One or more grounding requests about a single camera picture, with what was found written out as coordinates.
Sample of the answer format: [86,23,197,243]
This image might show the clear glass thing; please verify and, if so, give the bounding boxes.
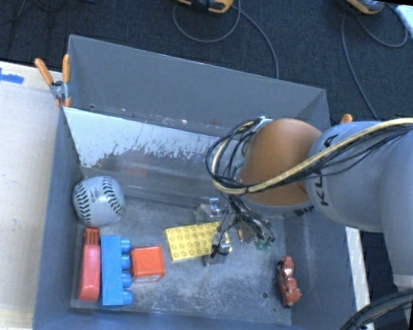
[191,193,231,230]

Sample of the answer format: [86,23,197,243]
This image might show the pale flat board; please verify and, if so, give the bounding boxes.
[0,81,72,323]

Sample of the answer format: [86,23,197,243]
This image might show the blue studded building block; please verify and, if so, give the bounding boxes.
[90,233,144,312]

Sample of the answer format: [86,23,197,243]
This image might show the grey white baseball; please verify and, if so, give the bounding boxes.
[67,170,131,232]

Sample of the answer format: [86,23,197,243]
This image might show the yellow studded building plate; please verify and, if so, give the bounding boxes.
[159,213,236,272]

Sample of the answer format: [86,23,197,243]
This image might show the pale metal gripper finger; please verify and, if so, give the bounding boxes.
[217,239,235,259]
[201,240,220,268]

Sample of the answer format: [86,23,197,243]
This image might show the red-brown toy car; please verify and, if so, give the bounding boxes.
[269,253,309,311]

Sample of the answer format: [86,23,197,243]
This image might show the grey metal bin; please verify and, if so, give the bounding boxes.
[21,33,405,330]

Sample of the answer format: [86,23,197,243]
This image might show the orange cube block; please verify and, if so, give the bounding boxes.
[125,240,171,288]

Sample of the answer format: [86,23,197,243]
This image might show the red flat plastic block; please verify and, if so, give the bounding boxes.
[72,225,111,304]

